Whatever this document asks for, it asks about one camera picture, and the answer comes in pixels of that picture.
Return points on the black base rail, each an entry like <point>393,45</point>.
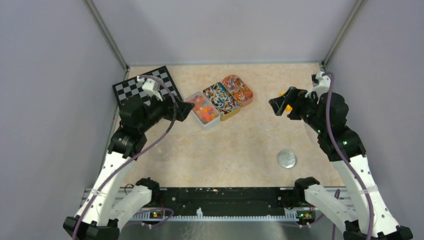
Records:
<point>231,204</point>

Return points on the yellow green toy block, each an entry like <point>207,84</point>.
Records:
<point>288,108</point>

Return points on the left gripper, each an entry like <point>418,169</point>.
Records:
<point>173,113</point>

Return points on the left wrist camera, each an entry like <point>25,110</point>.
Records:
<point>151,87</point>

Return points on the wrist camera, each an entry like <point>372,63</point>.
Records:
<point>321,84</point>
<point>151,87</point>

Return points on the white candy tin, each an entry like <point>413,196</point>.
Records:
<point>204,111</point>

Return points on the gold lollipop tin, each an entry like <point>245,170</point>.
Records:
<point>222,100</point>

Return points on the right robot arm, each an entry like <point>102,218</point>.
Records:
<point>326,114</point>

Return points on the clear plastic jar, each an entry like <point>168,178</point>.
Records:
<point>162,152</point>

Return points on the pink lollipop tin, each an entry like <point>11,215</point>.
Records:
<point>238,89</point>

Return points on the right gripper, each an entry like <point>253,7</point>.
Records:
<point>294,97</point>

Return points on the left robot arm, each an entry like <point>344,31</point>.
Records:
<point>99,217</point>

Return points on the silver jar lid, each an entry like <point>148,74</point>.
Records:
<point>286,159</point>

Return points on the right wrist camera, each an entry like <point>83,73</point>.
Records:
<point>321,84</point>

